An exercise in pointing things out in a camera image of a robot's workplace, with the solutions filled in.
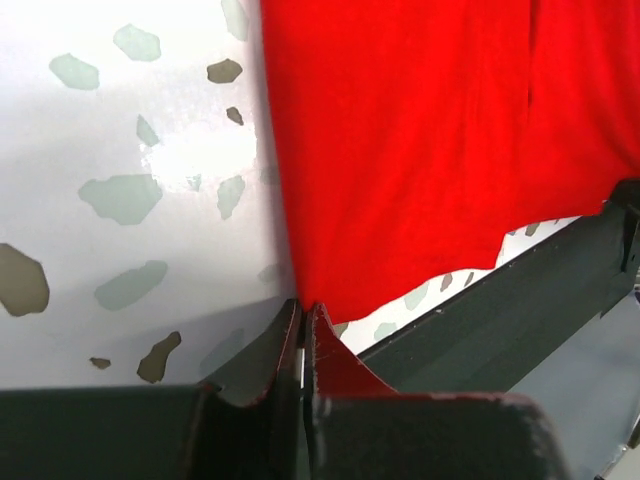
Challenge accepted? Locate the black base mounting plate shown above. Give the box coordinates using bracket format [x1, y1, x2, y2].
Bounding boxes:
[360, 179, 639, 393]

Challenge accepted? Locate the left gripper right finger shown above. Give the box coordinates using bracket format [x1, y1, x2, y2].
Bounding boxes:
[304, 304, 569, 480]

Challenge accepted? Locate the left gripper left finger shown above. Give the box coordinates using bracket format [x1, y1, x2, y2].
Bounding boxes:
[1, 300, 302, 479]

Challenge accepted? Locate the red t shirt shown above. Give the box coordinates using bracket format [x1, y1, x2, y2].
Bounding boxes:
[261, 0, 639, 323]

